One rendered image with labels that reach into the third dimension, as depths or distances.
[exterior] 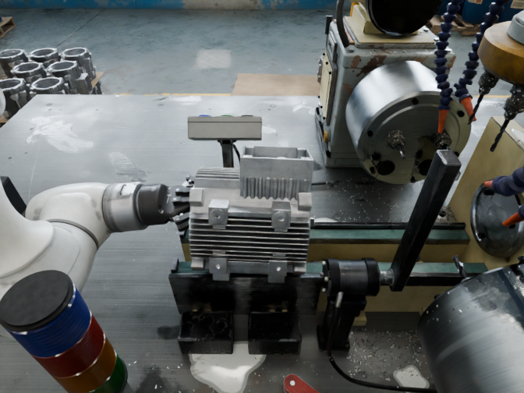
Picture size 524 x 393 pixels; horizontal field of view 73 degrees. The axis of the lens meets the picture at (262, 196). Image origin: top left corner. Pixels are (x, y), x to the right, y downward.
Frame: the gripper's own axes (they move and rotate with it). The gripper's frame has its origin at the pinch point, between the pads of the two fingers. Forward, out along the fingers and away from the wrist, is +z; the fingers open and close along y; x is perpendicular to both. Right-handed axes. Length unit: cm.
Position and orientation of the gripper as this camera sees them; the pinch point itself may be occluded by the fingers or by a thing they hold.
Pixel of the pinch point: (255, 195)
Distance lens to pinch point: 62.9
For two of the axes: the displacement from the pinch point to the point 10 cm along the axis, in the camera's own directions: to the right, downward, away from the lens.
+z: 9.9, -0.9, -0.9
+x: 1.3, 7.4, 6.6
